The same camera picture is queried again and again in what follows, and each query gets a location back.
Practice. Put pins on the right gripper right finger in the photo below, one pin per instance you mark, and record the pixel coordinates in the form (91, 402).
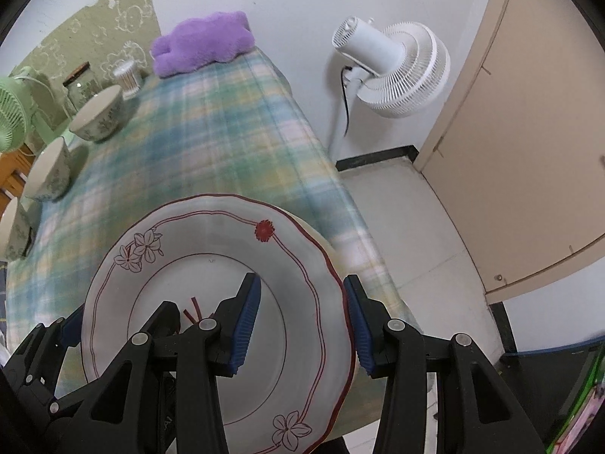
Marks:
(477, 412)

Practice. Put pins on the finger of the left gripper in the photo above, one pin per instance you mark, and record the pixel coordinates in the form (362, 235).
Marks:
(71, 328)

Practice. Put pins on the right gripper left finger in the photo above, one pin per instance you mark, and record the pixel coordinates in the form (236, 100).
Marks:
(180, 405)

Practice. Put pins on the floral ceramic bowl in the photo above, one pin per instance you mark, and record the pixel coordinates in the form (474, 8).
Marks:
(50, 174)
(15, 232)
(100, 116)

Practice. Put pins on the white plate red trim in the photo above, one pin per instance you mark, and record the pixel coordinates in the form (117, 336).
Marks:
(286, 392)

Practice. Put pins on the wooden chair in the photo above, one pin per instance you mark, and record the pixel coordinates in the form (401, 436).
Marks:
(14, 169)

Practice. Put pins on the green desk fan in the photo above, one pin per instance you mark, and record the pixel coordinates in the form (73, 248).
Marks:
(31, 114)

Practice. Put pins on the glass jar black lid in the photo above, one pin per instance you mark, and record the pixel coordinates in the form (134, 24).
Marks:
(81, 85)

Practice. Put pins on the beige door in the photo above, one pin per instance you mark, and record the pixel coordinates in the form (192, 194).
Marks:
(519, 167)

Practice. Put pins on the plaid tablecloth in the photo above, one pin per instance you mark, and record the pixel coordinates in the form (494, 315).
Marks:
(227, 129)

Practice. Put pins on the cotton swab container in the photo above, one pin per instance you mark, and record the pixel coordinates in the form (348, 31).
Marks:
(128, 77)

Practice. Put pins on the purple plush pillow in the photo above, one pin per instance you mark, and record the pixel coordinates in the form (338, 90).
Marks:
(195, 43)

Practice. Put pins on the white standing fan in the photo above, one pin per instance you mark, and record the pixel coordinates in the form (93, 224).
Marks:
(396, 72)

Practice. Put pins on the green patterned wall mat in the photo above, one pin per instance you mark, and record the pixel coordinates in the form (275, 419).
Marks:
(104, 34)

